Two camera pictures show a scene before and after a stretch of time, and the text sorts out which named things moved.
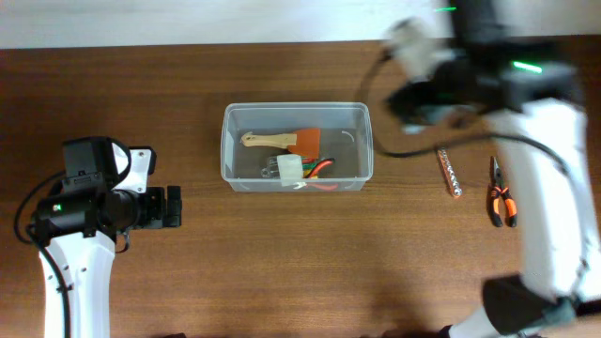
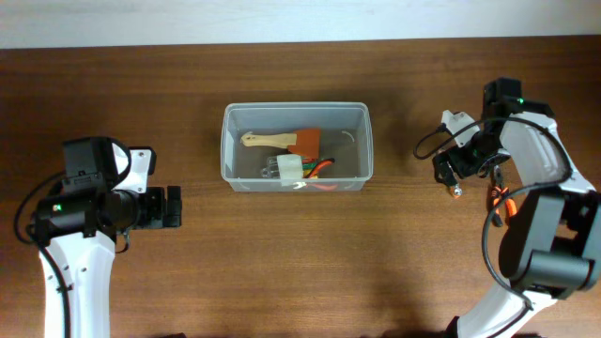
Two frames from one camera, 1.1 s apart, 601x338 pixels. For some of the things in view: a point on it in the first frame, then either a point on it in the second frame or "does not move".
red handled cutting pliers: [329, 187] does not move
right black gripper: [413, 94] -> [442, 166]
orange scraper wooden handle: [303, 141] does not move
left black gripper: [157, 217] does not move
